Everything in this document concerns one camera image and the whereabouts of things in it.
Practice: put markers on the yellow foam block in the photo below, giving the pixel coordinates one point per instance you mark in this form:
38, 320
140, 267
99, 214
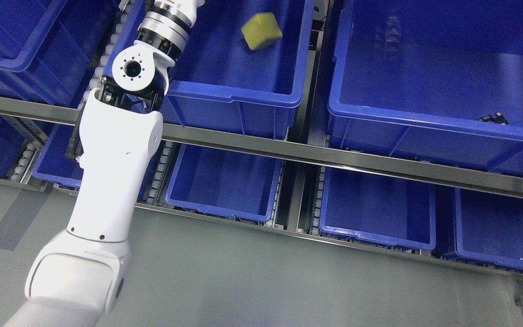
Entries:
261, 31

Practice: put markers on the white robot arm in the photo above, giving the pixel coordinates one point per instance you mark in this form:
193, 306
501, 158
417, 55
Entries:
79, 275

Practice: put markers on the blue bin lower middle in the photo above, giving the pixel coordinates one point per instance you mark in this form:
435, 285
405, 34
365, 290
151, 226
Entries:
224, 183

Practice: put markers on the steel shelf rack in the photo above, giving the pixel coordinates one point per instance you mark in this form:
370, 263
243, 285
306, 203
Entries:
305, 153

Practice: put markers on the blue bin upper middle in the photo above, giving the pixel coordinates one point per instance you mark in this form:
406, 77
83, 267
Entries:
219, 83

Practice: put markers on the blue bin upper right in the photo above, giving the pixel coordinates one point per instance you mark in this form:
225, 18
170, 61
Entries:
411, 78

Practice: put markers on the black item in bin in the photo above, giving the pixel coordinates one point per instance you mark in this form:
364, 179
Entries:
497, 118

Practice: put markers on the blue bin upper left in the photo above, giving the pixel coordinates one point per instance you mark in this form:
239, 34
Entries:
46, 46

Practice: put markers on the blue bin lower far right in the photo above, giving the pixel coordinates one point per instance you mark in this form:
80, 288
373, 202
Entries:
480, 228

